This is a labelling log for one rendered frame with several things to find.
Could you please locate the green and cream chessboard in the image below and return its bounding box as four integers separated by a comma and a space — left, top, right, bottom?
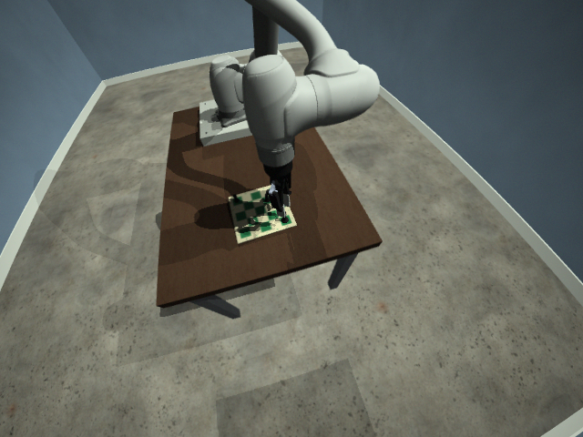
229, 186, 297, 244

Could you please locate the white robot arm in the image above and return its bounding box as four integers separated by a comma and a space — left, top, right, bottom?
210, 0, 380, 168

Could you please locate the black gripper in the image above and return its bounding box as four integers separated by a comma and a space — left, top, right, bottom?
263, 161, 292, 218

